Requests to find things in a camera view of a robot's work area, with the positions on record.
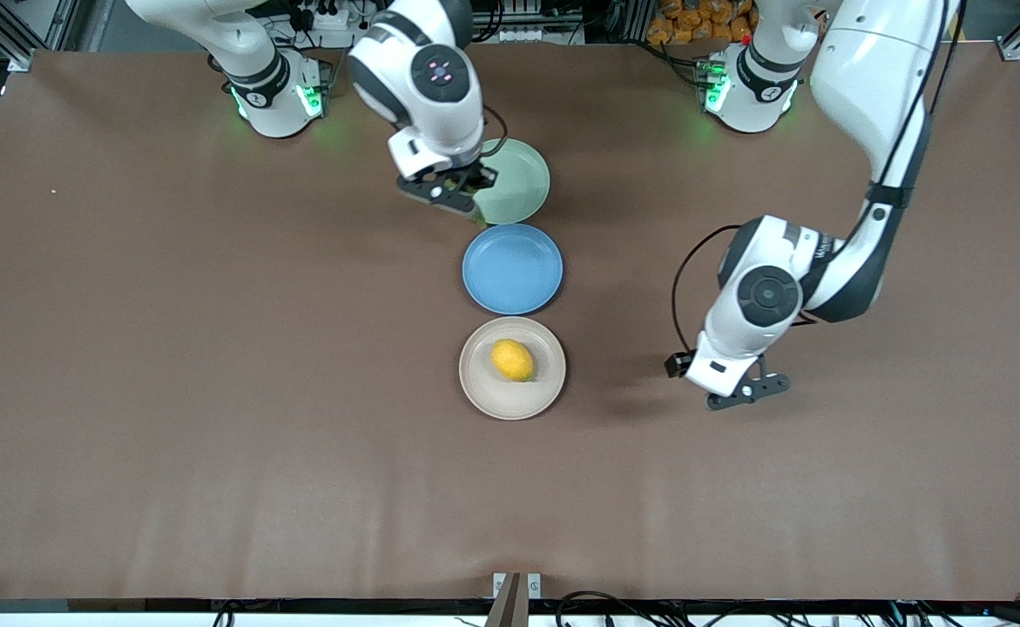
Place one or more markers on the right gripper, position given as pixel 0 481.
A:
pixel 476 178

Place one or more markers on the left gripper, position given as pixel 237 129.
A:
pixel 674 365

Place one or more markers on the yellow lemon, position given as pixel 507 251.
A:
pixel 512 360

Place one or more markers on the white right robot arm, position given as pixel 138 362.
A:
pixel 274 104

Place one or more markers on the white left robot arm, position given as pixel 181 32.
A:
pixel 867 70

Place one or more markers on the pale green plate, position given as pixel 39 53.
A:
pixel 518 178

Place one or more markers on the blue plate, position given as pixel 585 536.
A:
pixel 512 268

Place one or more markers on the long white power strip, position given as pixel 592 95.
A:
pixel 527 35

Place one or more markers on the beige plate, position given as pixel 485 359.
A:
pixel 496 396

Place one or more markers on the white power strip with plugs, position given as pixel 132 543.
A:
pixel 327 16

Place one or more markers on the orange snack packets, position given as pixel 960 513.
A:
pixel 701 22

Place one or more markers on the brown table cover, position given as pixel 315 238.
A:
pixel 213 479

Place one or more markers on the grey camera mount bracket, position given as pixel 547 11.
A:
pixel 510 601

